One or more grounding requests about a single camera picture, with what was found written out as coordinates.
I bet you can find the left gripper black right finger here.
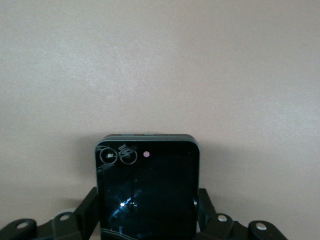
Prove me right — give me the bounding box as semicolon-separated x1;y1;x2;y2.
192;187;286;240

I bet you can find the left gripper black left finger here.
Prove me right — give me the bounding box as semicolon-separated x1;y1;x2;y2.
0;186;101;240

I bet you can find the black flip phone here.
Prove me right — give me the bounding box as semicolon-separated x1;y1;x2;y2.
94;133;202;240

